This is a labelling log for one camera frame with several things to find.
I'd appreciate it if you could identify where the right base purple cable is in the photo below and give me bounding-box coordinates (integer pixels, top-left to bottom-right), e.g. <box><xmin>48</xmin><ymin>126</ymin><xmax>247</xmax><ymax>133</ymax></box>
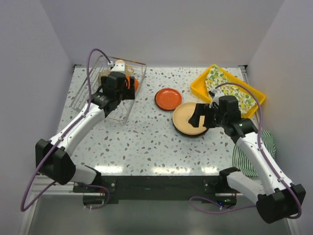
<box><xmin>189</xmin><ymin>196</ymin><xmax>257</xmax><ymax>214</ymax></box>

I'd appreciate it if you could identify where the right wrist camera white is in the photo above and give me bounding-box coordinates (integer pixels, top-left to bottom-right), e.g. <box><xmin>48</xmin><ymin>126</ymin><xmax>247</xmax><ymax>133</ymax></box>
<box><xmin>208</xmin><ymin>89</ymin><xmax>224</xmax><ymax>108</ymax></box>

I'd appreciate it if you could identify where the orange plate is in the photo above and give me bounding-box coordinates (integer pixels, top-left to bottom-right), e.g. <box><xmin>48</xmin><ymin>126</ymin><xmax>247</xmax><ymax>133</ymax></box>
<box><xmin>154</xmin><ymin>88</ymin><xmax>183</xmax><ymax>111</ymax></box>

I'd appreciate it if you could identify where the beige small plate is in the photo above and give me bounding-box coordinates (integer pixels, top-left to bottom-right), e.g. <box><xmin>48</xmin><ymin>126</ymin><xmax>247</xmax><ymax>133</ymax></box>
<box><xmin>97</xmin><ymin>70</ymin><xmax>111</xmax><ymax>86</ymax></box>

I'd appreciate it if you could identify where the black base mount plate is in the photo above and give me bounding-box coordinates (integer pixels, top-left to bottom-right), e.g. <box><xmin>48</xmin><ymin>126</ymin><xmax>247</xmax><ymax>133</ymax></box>
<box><xmin>73</xmin><ymin>175</ymin><xmax>237</xmax><ymax>208</ymax></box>

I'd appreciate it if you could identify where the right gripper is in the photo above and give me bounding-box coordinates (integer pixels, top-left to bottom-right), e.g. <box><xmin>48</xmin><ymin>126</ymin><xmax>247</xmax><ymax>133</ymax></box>
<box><xmin>188</xmin><ymin>103</ymin><xmax>227</xmax><ymax>128</ymax></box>

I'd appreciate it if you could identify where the chrome wire dish rack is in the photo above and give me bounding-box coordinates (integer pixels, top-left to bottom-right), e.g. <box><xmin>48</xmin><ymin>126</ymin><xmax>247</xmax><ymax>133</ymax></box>
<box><xmin>71</xmin><ymin>55</ymin><xmax>147</xmax><ymax>125</ymax></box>

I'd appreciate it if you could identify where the orange ceramic bowl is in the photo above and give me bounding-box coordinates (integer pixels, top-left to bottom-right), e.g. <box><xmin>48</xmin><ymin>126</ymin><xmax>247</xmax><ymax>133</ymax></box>
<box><xmin>126</xmin><ymin>76</ymin><xmax>139</xmax><ymax>92</ymax></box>

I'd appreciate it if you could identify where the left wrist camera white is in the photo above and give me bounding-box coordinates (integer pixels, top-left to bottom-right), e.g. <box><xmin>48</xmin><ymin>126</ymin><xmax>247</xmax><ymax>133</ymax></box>
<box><xmin>108</xmin><ymin>60</ymin><xmax>127</xmax><ymax>74</ymax></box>

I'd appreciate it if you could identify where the green striped cloth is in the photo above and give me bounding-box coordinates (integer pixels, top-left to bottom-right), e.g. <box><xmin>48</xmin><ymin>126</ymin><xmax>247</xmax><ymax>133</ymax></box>
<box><xmin>232</xmin><ymin>130</ymin><xmax>276</xmax><ymax>178</ymax></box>

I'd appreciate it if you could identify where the teal embossed plate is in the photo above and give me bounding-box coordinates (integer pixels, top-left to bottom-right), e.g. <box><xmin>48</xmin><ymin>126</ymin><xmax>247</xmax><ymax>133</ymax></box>
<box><xmin>174</xmin><ymin>127</ymin><xmax>208</xmax><ymax>138</ymax></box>

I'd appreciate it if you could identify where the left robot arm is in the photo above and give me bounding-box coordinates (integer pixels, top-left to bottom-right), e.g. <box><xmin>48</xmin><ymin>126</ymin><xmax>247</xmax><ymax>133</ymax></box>
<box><xmin>35</xmin><ymin>72</ymin><xmax>136</xmax><ymax>192</ymax></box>

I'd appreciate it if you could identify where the yellow plate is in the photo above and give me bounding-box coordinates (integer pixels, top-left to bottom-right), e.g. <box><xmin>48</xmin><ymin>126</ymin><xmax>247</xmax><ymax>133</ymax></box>
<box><xmin>172</xmin><ymin>102</ymin><xmax>203</xmax><ymax>126</ymax></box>

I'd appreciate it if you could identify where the dark brown beige plate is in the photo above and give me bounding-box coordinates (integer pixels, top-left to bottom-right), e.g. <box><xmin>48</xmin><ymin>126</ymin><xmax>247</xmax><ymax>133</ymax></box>
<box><xmin>173</xmin><ymin>123</ymin><xmax>208</xmax><ymax>137</ymax></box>

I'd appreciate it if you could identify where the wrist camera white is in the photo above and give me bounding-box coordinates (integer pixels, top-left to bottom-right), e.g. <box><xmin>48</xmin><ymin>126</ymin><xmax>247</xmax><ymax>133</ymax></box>
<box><xmin>208</xmin><ymin>89</ymin><xmax>224</xmax><ymax>108</ymax></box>
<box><xmin>108</xmin><ymin>60</ymin><xmax>127</xmax><ymax>74</ymax></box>

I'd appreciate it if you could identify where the lemon print cloth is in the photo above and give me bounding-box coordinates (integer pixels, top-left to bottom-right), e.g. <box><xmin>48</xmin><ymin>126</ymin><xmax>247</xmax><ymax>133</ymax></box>
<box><xmin>205</xmin><ymin>64</ymin><xmax>256</xmax><ymax>115</ymax></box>

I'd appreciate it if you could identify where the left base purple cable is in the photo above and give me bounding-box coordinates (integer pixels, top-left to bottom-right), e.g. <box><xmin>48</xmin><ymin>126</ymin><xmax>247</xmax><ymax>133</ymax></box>
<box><xmin>80</xmin><ymin>185</ymin><xmax>111</xmax><ymax>210</ymax></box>

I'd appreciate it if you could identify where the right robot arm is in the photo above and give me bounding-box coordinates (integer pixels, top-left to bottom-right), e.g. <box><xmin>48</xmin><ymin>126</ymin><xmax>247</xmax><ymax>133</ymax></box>
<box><xmin>188</xmin><ymin>95</ymin><xmax>306</xmax><ymax>224</ymax></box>

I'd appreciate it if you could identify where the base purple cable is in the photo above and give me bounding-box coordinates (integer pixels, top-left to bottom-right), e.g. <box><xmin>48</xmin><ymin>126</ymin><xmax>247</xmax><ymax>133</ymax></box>
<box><xmin>80</xmin><ymin>185</ymin><xmax>111</xmax><ymax>210</ymax></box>
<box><xmin>189</xmin><ymin>196</ymin><xmax>257</xmax><ymax>214</ymax></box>

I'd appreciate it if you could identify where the yellow ceramic mug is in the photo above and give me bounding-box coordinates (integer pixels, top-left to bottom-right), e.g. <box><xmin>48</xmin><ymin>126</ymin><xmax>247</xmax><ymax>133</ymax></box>
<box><xmin>115</xmin><ymin>59</ymin><xmax>134</xmax><ymax>76</ymax></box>

